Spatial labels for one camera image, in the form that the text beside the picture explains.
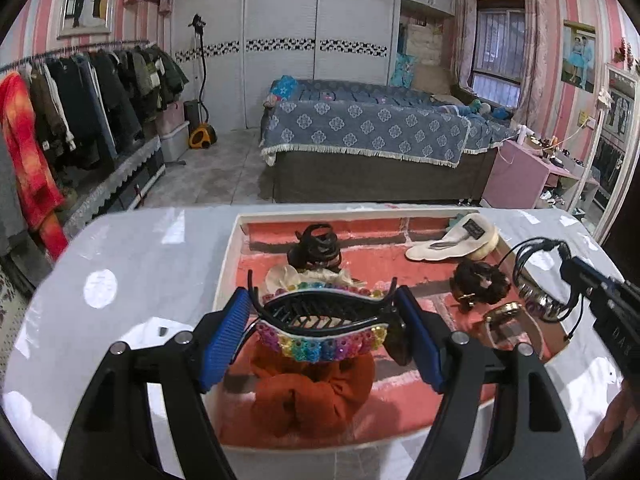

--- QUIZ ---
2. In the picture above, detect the white tray with red lining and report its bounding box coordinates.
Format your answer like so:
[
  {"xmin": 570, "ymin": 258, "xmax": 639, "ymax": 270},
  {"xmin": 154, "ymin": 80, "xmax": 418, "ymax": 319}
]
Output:
[{"xmin": 202, "ymin": 207, "xmax": 556, "ymax": 461}]

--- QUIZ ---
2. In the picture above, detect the beige round case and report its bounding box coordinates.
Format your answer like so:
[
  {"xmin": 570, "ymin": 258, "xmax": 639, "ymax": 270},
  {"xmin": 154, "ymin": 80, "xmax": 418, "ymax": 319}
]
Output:
[{"xmin": 467, "ymin": 225, "xmax": 501, "ymax": 261}]

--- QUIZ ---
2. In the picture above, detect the lace covered low cabinet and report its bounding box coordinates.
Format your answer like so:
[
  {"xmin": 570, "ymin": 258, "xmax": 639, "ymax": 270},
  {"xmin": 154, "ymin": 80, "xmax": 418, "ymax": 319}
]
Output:
[{"xmin": 62, "ymin": 135, "xmax": 166, "ymax": 236}]

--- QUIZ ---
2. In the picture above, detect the black scrunchie with charm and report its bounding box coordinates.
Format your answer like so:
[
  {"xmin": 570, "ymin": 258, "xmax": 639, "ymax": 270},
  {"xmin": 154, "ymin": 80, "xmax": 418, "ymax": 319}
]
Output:
[{"xmin": 452, "ymin": 259, "xmax": 512, "ymax": 313}]

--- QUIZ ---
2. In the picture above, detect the row of hanging clothes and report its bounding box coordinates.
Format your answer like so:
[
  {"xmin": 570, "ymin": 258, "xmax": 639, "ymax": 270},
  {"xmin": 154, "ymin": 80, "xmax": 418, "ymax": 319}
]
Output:
[{"xmin": 0, "ymin": 45, "xmax": 191, "ymax": 261}]

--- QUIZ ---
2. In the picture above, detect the black braided leather bracelet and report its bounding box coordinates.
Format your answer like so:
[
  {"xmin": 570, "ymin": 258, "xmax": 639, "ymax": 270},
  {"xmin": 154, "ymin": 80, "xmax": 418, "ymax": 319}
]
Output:
[{"xmin": 510, "ymin": 237, "xmax": 586, "ymax": 343}]

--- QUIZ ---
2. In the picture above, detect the pink curtain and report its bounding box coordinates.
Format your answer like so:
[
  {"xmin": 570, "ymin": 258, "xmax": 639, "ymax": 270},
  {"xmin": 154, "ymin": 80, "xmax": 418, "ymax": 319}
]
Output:
[
  {"xmin": 454, "ymin": 0, "xmax": 480, "ymax": 91},
  {"xmin": 515, "ymin": 0, "xmax": 553, "ymax": 128}
]

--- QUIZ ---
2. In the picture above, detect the orange scrunchie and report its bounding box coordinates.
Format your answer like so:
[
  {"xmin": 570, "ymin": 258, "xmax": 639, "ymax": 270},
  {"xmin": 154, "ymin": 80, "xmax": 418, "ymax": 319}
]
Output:
[{"xmin": 247, "ymin": 345, "xmax": 376, "ymax": 436}]

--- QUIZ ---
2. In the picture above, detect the black claw hair clip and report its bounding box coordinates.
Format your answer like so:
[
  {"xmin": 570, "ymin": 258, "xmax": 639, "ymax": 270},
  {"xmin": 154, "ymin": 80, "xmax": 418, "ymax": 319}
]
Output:
[{"xmin": 286, "ymin": 222, "xmax": 343, "ymax": 271}]

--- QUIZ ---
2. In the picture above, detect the pink dresser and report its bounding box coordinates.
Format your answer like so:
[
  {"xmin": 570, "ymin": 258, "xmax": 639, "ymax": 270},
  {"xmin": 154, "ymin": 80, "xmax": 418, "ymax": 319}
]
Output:
[{"xmin": 482, "ymin": 137, "xmax": 601, "ymax": 211}]

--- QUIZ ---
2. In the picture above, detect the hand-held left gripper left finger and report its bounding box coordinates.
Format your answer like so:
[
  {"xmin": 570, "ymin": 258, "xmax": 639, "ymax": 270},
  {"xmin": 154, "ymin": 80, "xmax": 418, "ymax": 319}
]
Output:
[{"xmin": 56, "ymin": 287, "xmax": 252, "ymax": 480}]

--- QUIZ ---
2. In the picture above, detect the window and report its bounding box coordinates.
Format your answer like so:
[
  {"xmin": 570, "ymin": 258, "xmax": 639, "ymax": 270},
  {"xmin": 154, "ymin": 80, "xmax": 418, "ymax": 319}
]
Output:
[{"xmin": 470, "ymin": 5, "xmax": 526, "ymax": 108}]

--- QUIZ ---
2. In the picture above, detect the wall poster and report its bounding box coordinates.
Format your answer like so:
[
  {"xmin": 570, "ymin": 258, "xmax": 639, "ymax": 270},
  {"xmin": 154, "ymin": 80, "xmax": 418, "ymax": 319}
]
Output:
[{"xmin": 561, "ymin": 20, "xmax": 597, "ymax": 93}]

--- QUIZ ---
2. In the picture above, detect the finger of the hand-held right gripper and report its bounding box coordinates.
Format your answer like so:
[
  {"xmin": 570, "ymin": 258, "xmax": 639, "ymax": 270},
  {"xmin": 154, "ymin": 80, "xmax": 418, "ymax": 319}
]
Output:
[{"xmin": 559, "ymin": 256, "xmax": 626, "ymax": 306}]

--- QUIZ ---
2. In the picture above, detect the garment steamer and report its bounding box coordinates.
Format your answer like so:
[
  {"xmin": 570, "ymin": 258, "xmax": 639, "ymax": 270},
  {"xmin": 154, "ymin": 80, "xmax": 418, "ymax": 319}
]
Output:
[{"xmin": 187, "ymin": 14, "xmax": 218, "ymax": 151}]

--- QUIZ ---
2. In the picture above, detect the white framed mirror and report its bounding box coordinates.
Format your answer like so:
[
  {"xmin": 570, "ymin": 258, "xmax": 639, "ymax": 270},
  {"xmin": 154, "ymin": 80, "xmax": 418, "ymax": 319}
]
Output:
[{"xmin": 582, "ymin": 62, "xmax": 640, "ymax": 246}]

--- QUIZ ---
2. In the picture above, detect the rainbow rhinestone claw clip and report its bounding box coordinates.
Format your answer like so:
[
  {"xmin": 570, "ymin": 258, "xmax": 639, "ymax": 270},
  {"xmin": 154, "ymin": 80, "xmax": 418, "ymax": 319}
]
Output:
[{"xmin": 247, "ymin": 270, "xmax": 398, "ymax": 365}]

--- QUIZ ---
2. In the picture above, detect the white wardrobe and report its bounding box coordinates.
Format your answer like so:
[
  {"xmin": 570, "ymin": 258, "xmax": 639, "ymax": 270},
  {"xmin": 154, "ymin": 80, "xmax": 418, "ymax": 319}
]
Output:
[{"xmin": 170, "ymin": 0, "xmax": 458, "ymax": 133}]

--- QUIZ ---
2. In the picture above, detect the white strap wristwatch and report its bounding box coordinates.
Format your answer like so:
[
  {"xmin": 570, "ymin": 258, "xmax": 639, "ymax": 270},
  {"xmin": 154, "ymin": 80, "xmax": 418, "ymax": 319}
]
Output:
[{"xmin": 482, "ymin": 302, "xmax": 553, "ymax": 361}]

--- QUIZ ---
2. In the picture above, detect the cream scrunchie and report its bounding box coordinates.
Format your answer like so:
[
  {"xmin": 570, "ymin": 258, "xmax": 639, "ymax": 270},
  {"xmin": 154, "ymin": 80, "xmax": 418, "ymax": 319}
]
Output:
[{"xmin": 265, "ymin": 262, "xmax": 353, "ymax": 293}]

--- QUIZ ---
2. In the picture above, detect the metal clothes rail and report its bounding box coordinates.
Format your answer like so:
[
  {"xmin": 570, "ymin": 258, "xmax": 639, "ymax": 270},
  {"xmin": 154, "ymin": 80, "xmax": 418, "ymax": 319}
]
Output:
[{"xmin": 0, "ymin": 40, "xmax": 151, "ymax": 73}]

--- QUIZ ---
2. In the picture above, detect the framed wall picture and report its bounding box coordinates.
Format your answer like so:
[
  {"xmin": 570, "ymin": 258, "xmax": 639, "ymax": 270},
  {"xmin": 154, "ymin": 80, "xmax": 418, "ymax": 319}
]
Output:
[{"xmin": 56, "ymin": 0, "xmax": 117, "ymax": 41}]

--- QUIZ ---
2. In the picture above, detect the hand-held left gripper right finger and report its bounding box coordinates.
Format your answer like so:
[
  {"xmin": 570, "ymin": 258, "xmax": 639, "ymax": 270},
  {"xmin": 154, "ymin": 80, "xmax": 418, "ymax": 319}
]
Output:
[{"xmin": 395, "ymin": 285, "xmax": 586, "ymax": 480}]

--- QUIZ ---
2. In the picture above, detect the brown oval hair clip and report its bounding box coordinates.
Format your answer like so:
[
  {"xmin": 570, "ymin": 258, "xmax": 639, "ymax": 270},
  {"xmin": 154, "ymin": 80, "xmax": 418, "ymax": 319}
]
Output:
[{"xmin": 384, "ymin": 317, "xmax": 416, "ymax": 367}]

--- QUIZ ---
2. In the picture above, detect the person's right hand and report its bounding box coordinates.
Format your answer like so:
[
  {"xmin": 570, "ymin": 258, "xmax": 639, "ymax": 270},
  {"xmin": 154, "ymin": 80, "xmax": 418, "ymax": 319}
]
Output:
[{"xmin": 582, "ymin": 377, "xmax": 640, "ymax": 480}]

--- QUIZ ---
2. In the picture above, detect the bed with blue floral cover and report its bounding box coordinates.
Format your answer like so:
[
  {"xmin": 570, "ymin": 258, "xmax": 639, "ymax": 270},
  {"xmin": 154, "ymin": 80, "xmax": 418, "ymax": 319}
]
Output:
[{"xmin": 259, "ymin": 77, "xmax": 518, "ymax": 206}]

